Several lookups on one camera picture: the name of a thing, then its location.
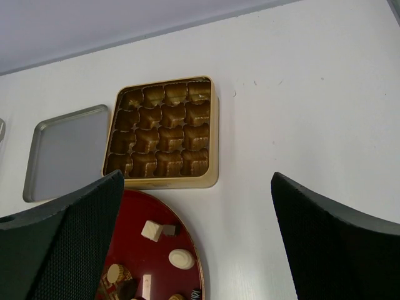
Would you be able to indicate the dark square chocolate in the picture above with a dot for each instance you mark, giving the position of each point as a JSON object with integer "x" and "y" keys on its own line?
{"x": 171, "y": 230}

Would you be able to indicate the dark round chocolate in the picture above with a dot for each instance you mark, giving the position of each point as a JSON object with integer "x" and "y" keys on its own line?
{"x": 126, "y": 290}

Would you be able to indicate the white cube chocolate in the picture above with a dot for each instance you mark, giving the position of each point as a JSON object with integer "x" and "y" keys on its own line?
{"x": 152, "y": 230}

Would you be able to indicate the gold chocolate tin box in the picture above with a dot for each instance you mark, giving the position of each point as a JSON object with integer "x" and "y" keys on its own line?
{"x": 165, "y": 135}

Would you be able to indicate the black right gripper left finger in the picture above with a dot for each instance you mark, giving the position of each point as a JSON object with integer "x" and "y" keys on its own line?
{"x": 57, "y": 250}

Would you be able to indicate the white oval swirl chocolate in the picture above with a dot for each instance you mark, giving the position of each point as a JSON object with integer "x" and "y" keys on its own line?
{"x": 181, "y": 259}

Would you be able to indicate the silver tin lid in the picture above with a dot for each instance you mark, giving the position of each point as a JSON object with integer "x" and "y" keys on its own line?
{"x": 67, "y": 153}

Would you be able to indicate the round red lacquer plate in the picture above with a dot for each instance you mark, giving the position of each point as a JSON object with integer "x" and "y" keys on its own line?
{"x": 147, "y": 262}

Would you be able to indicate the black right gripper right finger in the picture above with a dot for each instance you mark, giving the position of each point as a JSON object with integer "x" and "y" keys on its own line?
{"x": 333, "y": 250}

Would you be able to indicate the gold ridged cup chocolate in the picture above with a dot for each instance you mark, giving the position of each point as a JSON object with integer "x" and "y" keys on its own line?
{"x": 117, "y": 273}

